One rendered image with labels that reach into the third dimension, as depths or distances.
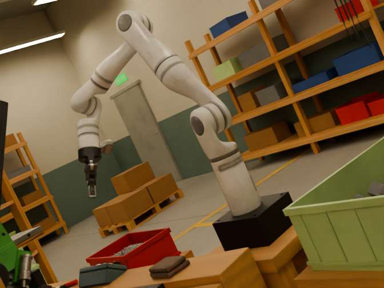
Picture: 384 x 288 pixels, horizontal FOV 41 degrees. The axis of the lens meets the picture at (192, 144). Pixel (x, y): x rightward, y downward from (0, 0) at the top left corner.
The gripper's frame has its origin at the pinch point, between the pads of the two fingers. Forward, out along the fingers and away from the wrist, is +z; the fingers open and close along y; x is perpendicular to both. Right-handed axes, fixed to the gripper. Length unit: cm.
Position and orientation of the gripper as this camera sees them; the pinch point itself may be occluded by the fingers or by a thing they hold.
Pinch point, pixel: (92, 191)
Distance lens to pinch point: 169.4
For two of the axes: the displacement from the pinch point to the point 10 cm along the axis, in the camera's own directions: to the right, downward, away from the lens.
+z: 1.3, 9.2, -3.6
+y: 2.3, -3.8, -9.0
